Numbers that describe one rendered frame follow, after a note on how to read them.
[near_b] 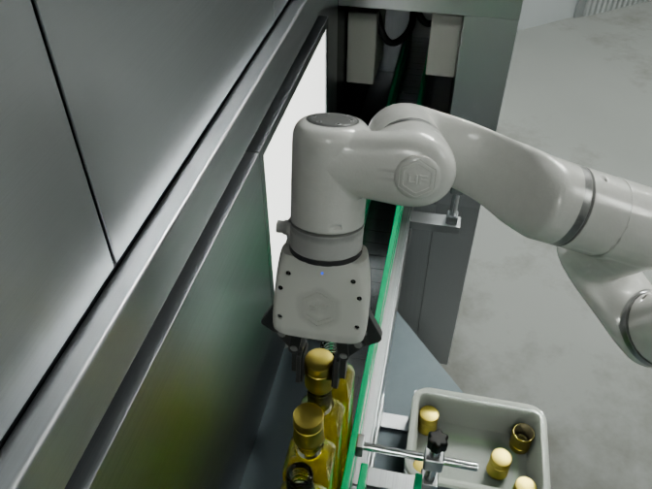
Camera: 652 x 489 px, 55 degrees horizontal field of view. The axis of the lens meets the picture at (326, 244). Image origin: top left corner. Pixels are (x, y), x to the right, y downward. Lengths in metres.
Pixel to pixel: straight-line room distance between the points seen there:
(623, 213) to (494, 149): 0.14
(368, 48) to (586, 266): 0.98
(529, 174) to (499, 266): 1.98
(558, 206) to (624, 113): 3.22
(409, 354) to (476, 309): 1.16
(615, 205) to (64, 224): 0.49
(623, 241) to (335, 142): 0.30
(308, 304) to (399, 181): 0.17
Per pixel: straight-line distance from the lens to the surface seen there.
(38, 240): 0.45
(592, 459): 2.17
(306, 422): 0.71
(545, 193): 0.64
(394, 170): 0.57
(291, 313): 0.67
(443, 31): 1.53
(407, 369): 1.27
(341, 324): 0.66
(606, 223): 0.66
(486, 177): 0.69
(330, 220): 0.60
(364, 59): 1.61
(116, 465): 0.56
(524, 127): 3.52
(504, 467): 1.12
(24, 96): 0.43
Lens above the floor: 1.76
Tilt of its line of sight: 42 degrees down
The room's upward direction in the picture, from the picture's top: straight up
